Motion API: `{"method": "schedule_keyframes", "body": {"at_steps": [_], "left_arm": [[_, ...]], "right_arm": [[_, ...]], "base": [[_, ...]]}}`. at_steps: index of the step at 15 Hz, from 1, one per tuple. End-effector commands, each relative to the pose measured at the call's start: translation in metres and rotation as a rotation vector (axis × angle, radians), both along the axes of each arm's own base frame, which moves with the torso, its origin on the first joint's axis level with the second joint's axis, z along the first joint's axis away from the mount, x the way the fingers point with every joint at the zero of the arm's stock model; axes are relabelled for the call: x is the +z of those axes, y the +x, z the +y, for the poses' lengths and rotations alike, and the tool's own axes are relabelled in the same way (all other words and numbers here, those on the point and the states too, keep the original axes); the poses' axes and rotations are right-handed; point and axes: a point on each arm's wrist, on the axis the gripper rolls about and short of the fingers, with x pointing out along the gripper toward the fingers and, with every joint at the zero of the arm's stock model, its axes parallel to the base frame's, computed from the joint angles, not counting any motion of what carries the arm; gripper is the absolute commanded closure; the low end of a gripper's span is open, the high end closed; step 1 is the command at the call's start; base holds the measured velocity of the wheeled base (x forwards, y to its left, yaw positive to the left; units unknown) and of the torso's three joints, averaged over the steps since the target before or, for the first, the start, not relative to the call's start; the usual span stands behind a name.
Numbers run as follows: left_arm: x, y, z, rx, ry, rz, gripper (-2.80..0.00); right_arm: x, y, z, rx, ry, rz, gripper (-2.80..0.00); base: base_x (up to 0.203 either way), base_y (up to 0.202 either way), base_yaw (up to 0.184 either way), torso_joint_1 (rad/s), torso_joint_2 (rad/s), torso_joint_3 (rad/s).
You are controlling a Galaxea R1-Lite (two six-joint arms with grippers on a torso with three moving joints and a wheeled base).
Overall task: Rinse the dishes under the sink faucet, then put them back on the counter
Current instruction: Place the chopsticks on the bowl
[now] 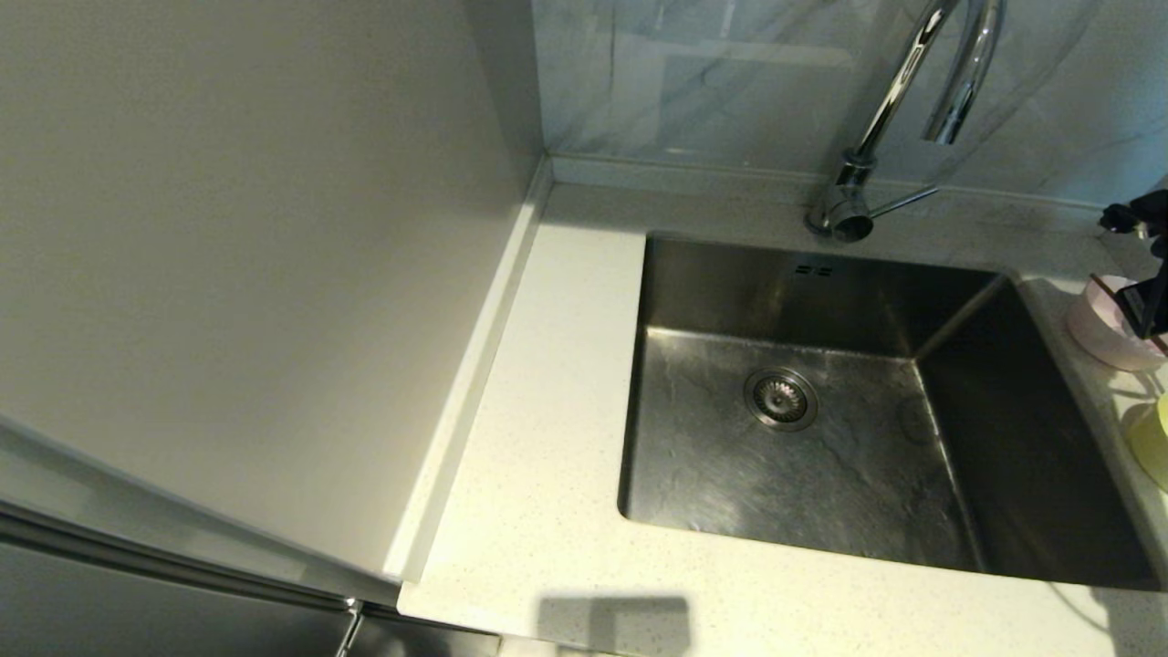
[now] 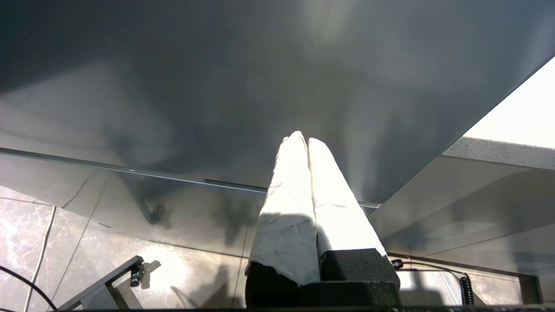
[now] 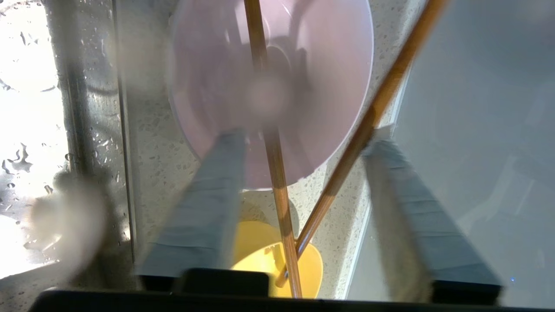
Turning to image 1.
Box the yellow plastic bowl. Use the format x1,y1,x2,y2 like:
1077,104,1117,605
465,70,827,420
1129,394,1168,494

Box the beige tall cabinet side panel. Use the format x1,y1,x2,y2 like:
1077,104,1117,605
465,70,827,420
0,0,553,585

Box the round metal sink strainer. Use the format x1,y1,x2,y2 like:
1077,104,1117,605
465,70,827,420
743,367,819,433

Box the chrome cabinet trim strip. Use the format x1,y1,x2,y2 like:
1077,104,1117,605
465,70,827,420
0,497,402,614

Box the stainless steel sink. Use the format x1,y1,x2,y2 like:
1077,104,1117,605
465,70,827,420
618,233,1164,592

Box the brown wooden chopstick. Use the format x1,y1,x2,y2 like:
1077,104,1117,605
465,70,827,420
1090,274,1168,359

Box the pale pink bowl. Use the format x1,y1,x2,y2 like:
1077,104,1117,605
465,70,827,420
1066,274,1168,373

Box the grey tall cabinet door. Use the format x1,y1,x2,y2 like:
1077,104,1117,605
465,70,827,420
0,537,503,657

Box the chrome cabinet handle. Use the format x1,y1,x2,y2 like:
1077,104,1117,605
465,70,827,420
334,597,366,657

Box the chrome gooseneck faucet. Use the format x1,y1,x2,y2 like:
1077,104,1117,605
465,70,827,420
803,0,1006,245

